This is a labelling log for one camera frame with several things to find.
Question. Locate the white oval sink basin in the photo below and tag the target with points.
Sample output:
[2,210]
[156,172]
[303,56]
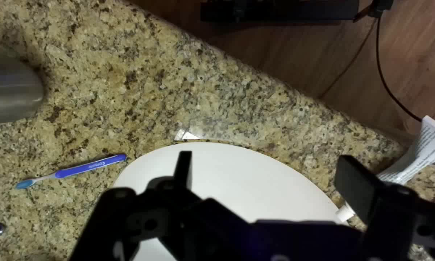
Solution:
[247,178]

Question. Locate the white toothpaste tube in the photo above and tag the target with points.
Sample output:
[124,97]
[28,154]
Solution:
[425,149]

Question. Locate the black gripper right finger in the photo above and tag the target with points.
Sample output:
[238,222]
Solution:
[360,185]

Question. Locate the stainless steel cup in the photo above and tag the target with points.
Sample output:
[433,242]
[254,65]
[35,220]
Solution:
[9,88]

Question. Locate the blue toothbrush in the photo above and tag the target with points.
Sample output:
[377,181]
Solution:
[77,168]

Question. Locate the black robot cart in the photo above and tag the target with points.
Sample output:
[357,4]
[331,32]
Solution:
[280,9]

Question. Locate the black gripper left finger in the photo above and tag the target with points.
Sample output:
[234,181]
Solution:
[183,167]

